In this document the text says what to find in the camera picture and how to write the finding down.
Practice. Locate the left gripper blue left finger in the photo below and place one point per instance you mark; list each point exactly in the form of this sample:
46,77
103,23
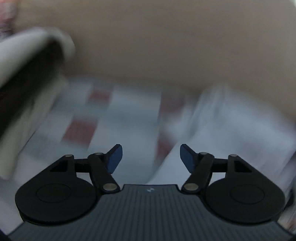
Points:
102,166

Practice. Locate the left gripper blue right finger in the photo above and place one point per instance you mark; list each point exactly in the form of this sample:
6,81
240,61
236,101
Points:
199,166

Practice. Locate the light blue t-shirt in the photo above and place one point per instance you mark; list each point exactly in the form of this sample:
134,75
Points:
225,122

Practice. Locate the checkered pink grey rug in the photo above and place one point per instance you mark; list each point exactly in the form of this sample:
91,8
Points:
92,115

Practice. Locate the cream folded garment at bottom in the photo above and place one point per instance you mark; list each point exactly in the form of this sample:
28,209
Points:
20,131

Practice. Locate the dark brown folded garment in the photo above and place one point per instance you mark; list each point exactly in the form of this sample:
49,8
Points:
35,75

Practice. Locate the beige sofa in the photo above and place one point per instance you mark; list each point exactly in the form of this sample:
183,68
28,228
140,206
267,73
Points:
249,45

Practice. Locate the white folded garment on top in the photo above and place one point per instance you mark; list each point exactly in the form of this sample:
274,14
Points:
18,48

